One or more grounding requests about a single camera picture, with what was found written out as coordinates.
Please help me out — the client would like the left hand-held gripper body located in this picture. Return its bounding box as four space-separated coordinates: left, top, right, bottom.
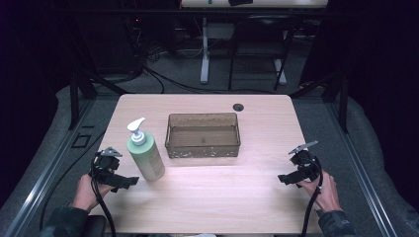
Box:
88 146 124 186

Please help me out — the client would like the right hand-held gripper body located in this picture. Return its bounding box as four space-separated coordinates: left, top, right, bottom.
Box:
288 140 322 184

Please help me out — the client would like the person's right hand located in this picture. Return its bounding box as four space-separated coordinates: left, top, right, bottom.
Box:
296 169 344 214

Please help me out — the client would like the person's left hand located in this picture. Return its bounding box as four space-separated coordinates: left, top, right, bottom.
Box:
71 173 115 213

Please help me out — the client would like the green pump lotion bottle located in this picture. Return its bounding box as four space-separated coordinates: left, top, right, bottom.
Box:
126 117 166 182

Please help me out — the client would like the black metal stand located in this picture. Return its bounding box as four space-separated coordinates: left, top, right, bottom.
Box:
67 29 132 131
289 70 350 134

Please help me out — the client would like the brown transparent plastic tray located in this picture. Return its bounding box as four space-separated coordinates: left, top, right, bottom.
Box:
164 112 242 160

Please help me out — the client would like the white background desk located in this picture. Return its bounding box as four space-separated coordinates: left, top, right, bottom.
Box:
179 0 330 86

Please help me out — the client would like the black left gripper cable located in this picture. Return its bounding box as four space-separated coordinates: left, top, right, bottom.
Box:
89 159 118 237

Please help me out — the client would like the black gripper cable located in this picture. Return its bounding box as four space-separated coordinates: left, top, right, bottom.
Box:
299 156 324 237
89 159 118 237

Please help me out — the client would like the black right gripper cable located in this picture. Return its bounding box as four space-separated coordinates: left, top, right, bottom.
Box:
299 156 324 237

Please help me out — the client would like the aluminium floor rail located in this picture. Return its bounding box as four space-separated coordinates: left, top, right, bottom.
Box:
324 98 400 237
2 98 97 237

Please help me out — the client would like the black chair frame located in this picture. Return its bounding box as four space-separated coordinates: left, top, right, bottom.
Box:
227 14 297 92

